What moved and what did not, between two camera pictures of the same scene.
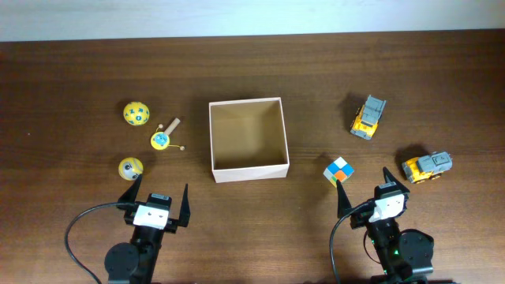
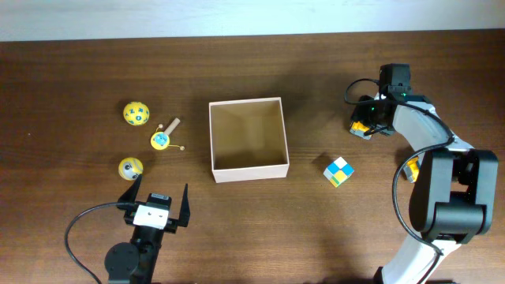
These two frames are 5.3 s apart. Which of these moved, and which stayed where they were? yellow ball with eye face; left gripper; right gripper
Moved: right gripper
Stayed: left gripper; yellow ball with eye face
